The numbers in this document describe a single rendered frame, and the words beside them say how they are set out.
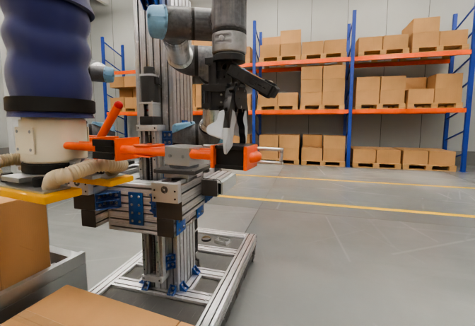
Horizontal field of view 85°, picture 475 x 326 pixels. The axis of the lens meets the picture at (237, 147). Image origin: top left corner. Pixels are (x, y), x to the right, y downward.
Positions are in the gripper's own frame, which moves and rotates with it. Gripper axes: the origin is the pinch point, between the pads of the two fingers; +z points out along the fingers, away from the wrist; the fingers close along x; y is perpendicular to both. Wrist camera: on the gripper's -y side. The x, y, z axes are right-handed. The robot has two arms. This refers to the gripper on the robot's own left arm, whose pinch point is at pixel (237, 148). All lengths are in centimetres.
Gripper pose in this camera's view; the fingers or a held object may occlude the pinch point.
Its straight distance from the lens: 58.1
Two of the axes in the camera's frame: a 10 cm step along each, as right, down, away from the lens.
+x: -3.7, 1.0, -9.2
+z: -0.1, 9.9, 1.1
